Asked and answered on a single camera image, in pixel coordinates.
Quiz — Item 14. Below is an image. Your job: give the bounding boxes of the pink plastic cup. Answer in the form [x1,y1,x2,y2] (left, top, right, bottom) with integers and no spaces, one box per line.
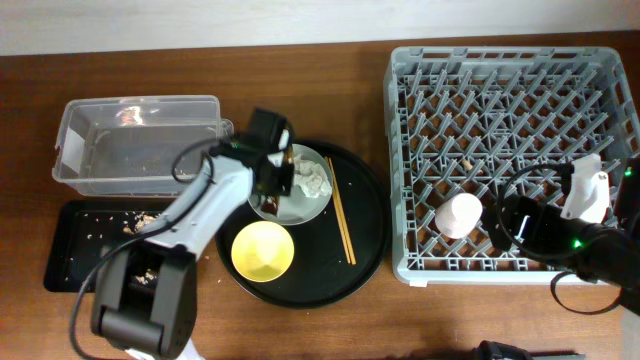
[435,193,483,239]

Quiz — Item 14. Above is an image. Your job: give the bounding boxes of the yellow bowl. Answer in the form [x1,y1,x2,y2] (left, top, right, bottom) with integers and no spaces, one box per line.
[231,221,295,283]

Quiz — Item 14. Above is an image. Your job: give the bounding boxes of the food scraps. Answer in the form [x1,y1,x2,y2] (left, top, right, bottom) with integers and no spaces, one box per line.
[64,209,166,286]

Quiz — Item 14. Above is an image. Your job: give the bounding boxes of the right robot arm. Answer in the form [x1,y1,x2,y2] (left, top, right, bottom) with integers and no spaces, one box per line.
[481,154,639,315]

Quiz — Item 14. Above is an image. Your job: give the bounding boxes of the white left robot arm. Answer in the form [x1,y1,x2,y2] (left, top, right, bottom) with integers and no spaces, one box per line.
[69,108,295,359]

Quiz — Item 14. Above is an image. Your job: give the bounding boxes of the small food crumb in rack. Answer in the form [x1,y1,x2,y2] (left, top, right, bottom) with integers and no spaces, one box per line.
[461,159,474,171]

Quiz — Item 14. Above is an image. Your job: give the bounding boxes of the grey dishwasher rack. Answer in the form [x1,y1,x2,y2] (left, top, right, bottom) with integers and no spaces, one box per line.
[383,47,639,287]

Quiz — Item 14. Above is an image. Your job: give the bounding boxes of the brown gold snack wrapper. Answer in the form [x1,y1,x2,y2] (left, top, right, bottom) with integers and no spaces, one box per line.
[260,196,280,216]

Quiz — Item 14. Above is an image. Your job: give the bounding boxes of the grey plate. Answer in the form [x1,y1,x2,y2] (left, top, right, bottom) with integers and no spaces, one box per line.
[249,144,333,225]

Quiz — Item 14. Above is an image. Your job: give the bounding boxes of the crumpled white tissue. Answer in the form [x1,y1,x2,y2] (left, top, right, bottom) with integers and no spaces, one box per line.
[293,155,332,199]

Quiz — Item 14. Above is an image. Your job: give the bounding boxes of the round black tray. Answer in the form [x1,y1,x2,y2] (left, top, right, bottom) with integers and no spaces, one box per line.
[216,140,392,309]

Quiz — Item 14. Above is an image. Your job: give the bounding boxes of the right wooden chopstick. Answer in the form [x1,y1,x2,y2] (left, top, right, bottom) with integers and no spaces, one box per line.
[327,156,358,266]

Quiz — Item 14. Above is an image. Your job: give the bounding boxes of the black object at bottom edge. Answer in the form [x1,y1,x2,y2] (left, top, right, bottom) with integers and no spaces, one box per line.
[470,340,587,360]

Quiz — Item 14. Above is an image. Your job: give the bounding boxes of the clear plastic bin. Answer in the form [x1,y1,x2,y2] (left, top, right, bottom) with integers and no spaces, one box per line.
[52,95,234,197]

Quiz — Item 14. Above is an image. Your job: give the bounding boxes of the black rectangular tray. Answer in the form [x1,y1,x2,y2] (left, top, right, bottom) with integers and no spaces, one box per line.
[43,198,170,293]

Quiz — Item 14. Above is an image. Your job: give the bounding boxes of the black cable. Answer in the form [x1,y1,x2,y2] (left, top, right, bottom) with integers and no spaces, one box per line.
[494,162,626,317]

